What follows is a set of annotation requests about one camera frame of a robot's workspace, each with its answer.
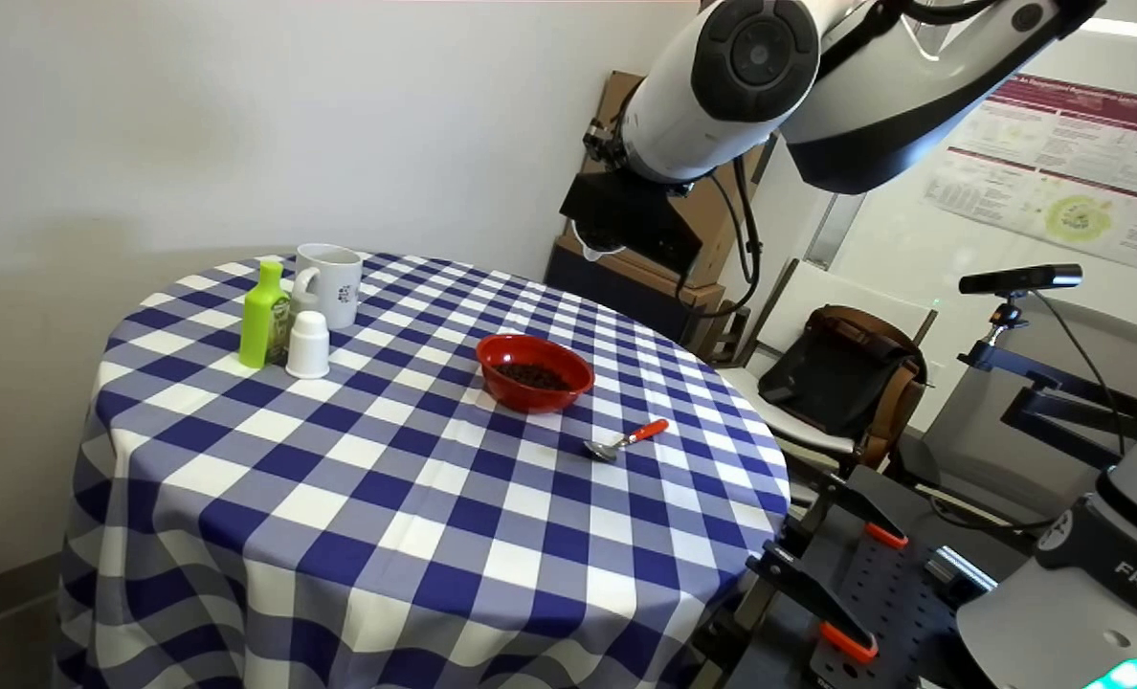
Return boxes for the white wall poster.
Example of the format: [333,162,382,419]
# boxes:
[923,76,1137,267]

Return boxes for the red plastic bowl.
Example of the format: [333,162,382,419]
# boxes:
[474,335,593,414]

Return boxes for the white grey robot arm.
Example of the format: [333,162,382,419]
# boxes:
[561,0,1137,689]

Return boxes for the brown cardboard box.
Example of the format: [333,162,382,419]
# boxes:
[556,74,751,308]

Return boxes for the brown leather bag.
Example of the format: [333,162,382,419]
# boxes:
[758,308,926,465]

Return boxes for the spoon with red handle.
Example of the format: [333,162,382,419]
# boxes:
[580,419,671,461]

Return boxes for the green plastic bottle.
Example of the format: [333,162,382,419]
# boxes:
[236,256,285,369]

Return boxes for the small white plastic bottle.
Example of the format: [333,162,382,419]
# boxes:
[285,312,327,378]

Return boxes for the black camera on stand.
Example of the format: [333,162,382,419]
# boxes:
[957,264,1083,296]

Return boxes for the blue white checkered tablecloth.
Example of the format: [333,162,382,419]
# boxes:
[56,254,787,689]

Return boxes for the black orange clamp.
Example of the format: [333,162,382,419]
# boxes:
[821,478,911,552]
[758,549,879,666]

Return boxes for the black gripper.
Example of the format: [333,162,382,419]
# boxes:
[558,167,699,276]

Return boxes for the white ceramic mug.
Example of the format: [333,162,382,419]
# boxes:
[296,247,363,330]

